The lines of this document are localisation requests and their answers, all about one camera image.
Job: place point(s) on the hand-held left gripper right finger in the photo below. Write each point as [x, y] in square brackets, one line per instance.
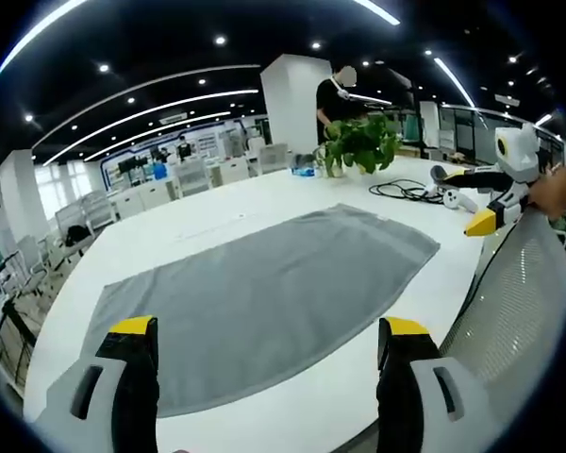
[424, 401]

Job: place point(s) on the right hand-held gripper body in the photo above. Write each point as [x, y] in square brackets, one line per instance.
[516, 151]

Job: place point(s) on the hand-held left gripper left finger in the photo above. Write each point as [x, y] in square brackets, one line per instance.
[99, 391]

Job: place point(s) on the grey towel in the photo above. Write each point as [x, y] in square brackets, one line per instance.
[264, 288]

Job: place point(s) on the person's right hand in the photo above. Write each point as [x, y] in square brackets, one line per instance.
[554, 191]

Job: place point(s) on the white handheld controller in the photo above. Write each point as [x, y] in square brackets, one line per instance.
[455, 198]

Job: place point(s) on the grey curved device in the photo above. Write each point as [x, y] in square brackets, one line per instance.
[437, 173]

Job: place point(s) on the white table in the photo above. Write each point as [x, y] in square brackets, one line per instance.
[453, 264]

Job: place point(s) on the grey mesh chair back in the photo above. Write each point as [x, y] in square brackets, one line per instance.
[519, 302]

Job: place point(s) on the green potted plant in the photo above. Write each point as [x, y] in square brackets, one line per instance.
[361, 144]

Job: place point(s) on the black bag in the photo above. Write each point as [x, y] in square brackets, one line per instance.
[78, 235]

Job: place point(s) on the blue tissue packet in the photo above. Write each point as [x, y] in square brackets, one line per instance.
[303, 171]

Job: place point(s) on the white mesh chair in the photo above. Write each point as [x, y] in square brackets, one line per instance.
[273, 158]
[96, 210]
[192, 178]

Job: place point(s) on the white square pillar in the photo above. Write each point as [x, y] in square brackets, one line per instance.
[292, 101]

